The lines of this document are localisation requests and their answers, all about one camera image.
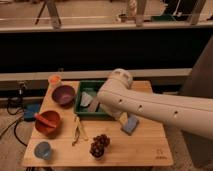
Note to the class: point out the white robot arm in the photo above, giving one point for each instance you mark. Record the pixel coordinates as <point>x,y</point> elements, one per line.
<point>191,114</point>

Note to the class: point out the green plastic tray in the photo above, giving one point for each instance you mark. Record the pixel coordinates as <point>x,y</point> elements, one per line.
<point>91,87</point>

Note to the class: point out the brown block in tray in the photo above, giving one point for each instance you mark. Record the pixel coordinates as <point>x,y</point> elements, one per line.
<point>94,105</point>

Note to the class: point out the grey cloth in tray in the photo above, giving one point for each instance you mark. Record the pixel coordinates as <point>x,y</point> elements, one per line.
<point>86,99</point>

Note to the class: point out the purple bowl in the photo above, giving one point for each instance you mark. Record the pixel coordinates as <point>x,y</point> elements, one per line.
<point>63,95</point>

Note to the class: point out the blue sponge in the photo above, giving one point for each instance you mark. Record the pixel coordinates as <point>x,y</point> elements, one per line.
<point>130,125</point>

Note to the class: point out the small orange cup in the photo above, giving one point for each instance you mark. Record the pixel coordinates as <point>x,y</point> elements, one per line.
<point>54,80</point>

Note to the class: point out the dark grapes bunch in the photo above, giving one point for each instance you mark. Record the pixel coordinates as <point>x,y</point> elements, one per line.
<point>99,144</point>

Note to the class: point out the red spatula in bowl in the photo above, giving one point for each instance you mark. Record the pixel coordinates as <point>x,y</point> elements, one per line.
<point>45,121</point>

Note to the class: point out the red bowl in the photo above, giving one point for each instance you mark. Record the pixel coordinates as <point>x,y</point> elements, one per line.
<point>53,117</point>

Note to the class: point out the blue box on floor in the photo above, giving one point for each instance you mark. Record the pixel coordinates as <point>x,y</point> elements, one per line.
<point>30,110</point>

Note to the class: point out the blue cup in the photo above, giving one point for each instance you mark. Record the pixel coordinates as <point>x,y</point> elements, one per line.
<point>43,151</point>

